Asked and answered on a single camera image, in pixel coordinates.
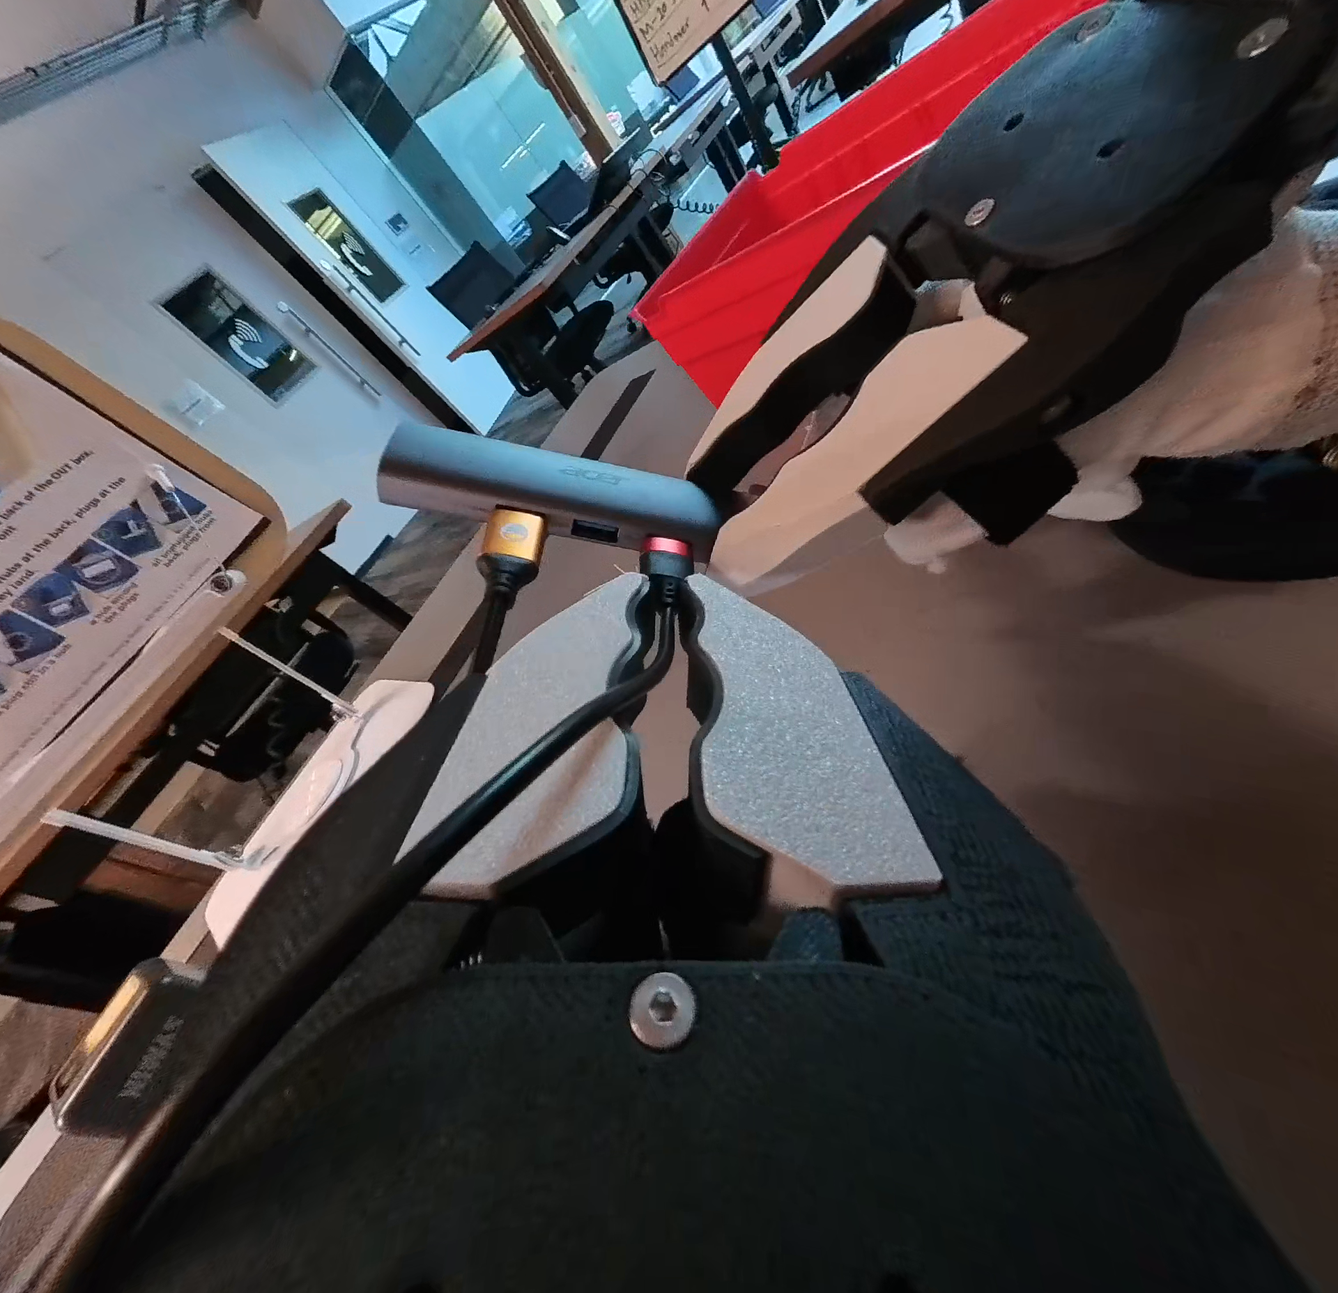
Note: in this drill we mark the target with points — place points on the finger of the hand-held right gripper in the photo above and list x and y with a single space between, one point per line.
794 364
908 416

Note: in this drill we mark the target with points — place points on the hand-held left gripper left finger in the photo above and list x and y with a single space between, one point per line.
543 677

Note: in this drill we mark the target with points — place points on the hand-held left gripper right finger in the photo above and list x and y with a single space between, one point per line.
814 770

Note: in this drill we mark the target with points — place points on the grey usb hub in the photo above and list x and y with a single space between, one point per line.
543 469

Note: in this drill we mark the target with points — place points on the person's right hand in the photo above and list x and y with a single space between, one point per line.
1255 353

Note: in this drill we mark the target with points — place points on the red plastic bin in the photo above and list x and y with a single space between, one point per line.
794 218

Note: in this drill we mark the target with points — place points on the white board stand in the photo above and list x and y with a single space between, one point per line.
376 709

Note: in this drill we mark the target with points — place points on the black office chair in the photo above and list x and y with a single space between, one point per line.
580 338

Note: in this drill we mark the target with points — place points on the wooden office desk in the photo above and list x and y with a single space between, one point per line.
502 324

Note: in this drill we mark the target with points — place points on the handwritten whiteboard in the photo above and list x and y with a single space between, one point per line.
679 8

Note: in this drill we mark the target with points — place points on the instruction sheet on board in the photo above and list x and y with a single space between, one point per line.
157 653

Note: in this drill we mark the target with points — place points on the phone icon door window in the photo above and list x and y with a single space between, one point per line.
238 338

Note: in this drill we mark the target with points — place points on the dark framed booth door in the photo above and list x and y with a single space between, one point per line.
345 247

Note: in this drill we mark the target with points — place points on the black rectangular device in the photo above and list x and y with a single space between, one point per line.
125 1054

